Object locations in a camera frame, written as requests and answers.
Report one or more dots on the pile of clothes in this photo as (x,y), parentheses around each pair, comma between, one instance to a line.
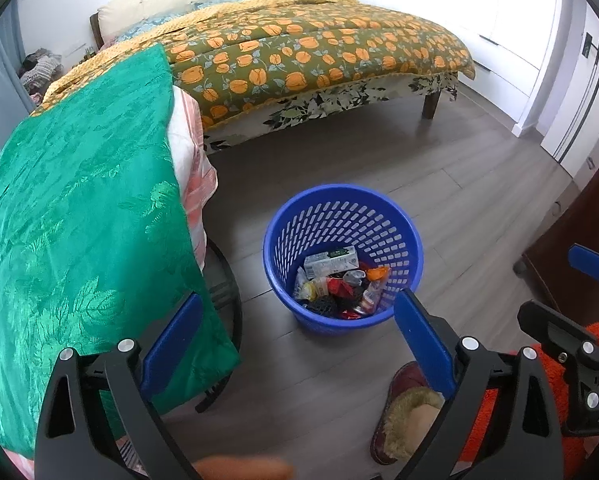
(39,70)

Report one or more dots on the red plastic bag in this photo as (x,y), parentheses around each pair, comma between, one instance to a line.
(337,287)

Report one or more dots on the green patterned cloth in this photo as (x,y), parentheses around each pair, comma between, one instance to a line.
(79,210)

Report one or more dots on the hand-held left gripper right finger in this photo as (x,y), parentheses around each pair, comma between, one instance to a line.
(424,340)

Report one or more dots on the black metal table frame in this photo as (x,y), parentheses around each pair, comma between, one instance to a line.
(235,310)

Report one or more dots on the brown fur-lined slipper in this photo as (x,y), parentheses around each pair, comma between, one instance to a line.
(404,425)

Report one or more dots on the blue plastic basket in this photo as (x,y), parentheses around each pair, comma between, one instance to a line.
(339,210)

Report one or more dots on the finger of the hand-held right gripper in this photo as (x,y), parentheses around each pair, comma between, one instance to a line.
(549,322)
(592,265)

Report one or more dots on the floral bed skirt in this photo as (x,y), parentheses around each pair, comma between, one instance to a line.
(304,105)

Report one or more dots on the yellow blanket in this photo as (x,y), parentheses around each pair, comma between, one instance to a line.
(104,57)

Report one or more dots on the teal floral pillow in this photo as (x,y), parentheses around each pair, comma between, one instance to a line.
(149,22)
(229,1)

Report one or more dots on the orange fleece trouser leg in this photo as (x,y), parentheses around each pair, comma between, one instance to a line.
(552,375)

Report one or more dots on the person's left hand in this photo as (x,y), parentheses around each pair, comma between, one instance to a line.
(244,469)

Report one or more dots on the white wardrobe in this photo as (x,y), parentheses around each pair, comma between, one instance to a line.
(504,10)

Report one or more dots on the black foam net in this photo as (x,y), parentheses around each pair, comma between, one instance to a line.
(324,307)

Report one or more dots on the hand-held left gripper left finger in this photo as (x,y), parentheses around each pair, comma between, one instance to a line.
(174,335)

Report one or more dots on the wooden bed leg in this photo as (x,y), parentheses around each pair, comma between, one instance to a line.
(432,105)

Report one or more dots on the crushed red can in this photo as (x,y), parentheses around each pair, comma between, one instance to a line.
(367,302)

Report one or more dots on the orange floral quilt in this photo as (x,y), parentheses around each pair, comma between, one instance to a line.
(304,45)

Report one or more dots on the dark brown wooden cabinet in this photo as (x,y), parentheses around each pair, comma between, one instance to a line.
(579,220)

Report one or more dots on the yellow snack packet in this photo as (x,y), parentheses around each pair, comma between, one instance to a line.
(314,290)

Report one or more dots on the white and green milk carton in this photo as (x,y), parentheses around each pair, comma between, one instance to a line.
(329,260)

